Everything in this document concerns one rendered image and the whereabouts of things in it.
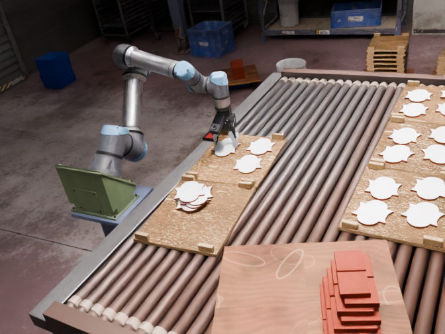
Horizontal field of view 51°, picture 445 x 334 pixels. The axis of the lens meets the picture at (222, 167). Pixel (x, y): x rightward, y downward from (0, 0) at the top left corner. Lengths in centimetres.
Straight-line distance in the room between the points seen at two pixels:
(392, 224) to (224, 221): 60
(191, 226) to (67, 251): 180
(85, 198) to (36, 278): 137
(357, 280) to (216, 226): 76
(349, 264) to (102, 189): 114
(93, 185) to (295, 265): 95
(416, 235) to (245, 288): 63
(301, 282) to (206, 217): 58
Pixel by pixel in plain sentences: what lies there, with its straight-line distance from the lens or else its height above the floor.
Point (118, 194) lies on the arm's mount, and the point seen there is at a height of 96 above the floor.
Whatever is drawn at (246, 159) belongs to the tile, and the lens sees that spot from 212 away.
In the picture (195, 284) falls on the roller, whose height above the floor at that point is 92.
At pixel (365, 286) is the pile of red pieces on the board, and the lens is 114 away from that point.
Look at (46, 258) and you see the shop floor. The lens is 350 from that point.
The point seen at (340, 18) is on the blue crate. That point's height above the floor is 27.
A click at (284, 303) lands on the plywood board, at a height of 104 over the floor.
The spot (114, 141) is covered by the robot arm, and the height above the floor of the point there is 114.
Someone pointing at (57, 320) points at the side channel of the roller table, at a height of 95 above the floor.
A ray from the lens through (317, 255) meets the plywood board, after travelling 146.
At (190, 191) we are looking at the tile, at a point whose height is 98.
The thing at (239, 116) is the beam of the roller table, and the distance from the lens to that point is 257.
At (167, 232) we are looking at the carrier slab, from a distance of 180.
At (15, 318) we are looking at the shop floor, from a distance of 318.
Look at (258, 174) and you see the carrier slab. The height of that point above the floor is 94.
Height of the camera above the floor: 204
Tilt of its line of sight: 32 degrees down
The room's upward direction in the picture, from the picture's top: 10 degrees counter-clockwise
